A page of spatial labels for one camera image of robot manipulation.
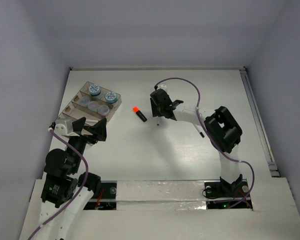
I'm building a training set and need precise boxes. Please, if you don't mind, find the black-capped white marker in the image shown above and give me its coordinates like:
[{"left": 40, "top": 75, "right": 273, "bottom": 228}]
[{"left": 194, "top": 125, "right": 205, "bottom": 138}]

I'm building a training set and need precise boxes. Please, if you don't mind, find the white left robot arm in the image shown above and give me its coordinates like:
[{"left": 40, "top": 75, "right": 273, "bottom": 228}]
[{"left": 29, "top": 117, "right": 107, "bottom": 240}]

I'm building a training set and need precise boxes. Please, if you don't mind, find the metal rail on table edge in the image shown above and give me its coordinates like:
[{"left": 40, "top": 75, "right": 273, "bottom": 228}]
[{"left": 239, "top": 67, "right": 281, "bottom": 178}]

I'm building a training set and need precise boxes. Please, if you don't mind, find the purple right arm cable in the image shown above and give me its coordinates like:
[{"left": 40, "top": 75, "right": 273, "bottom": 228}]
[{"left": 154, "top": 77, "right": 256, "bottom": 208}]

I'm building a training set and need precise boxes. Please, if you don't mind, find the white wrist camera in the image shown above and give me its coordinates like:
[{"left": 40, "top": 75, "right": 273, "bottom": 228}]
[
  {"left": 48, "top": 118, "right": 78, "bottom": 137},
  {"left": 154, "top": 84, "right": 168, "bottom": 92}
]

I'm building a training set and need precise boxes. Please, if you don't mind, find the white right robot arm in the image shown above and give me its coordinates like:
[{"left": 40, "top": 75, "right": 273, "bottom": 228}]
[{"left": 150, "top": 88, "right": 243, "bottom": 196}]

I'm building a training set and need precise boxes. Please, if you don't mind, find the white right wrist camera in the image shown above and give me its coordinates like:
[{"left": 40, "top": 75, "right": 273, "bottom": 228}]
[{"left": 154, "top": 84, "right": 168, "bottom": 92}]

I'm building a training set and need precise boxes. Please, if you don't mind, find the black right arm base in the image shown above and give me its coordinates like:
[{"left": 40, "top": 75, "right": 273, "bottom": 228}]
[{"left": 202, "top": 180, "right": 253, "bottom": 210}]

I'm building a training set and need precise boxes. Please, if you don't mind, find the clear jar of paper clips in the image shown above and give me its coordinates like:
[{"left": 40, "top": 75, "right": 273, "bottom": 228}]
[{"left": 78, "top": 96, "right": 90, "bottom": 107}]

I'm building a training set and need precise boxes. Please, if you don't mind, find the clear three-bin organizer tray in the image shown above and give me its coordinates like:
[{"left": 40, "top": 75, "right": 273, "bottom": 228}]
[{"left": 57, "top": 81, "right": 122, "bottom": 126}]

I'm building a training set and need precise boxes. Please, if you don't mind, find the blue-lidded cleaning gel jar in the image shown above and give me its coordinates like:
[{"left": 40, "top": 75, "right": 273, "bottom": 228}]
[{"left": 88, "top": 84, "right": 102, "bottom": 98}]

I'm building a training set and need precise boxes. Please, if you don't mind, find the orange-capped black highlighter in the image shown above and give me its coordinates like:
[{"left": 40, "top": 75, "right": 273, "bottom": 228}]
[{"left": 132, "top": 106, "right": 148, "bottom": 123}]

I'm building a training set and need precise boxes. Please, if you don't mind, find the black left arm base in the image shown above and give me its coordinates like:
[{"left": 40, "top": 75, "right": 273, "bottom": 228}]
[{"left": 84, "top": 181, "right": 117, "bottom": 211}]

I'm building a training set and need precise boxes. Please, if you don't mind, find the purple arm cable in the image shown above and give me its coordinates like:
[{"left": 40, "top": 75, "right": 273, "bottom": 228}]
[
  {"left": 29, "top": 128, "right": 90, "bottom": 240},
  {"left": 154, "top": 77, "right": 256, "bottom": 208}
]

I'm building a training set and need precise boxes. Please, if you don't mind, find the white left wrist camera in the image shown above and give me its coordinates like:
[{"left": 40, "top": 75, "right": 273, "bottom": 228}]
[{"left": 48, "top": 118, "right": 78, "bottom": 137}]

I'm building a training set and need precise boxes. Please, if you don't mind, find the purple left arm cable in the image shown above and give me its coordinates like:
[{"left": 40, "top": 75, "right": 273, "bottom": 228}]
[{"left": 29, "top": 128, "right": 90, "bottom": 240}]

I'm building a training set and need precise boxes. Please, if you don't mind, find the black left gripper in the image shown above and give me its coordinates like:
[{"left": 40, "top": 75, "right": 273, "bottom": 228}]
[{"left": 67, "top": 115, "right": 107, "bottom": 172}]

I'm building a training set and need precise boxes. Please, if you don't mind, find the clear paper clip jar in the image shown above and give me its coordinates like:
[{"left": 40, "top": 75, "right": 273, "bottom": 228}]
[
  {"left": 87, "top": 101, "right": 100, "bottom": 112},
  {"left": 97, "top": 104, "right": 110, "bottom": 117}
]

